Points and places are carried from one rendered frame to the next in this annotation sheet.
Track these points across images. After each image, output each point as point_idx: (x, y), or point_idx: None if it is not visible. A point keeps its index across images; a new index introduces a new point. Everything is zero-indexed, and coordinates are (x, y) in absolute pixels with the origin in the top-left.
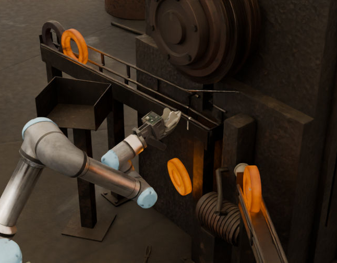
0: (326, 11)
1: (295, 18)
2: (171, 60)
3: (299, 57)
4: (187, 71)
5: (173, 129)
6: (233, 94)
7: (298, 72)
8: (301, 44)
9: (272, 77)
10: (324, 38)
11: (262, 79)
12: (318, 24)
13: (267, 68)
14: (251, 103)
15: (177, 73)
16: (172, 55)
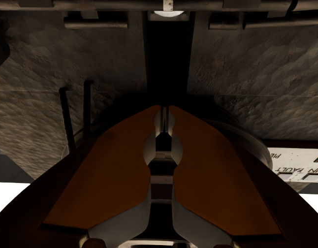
0: (23, 169)
1: (51, 161)
2: (168, 242)
3: (16, 135)
4: (160, 178)
5: (38, 182)
6: (71, 79)
7: (1, 121)
8: (25, 145)
9: (35, 103)
10: (5, 154)
11: (52, 94)
12: (21, 161)
13: (53, 112)
14: (12, 80)
15: (314, 58)
16: (164, 244)
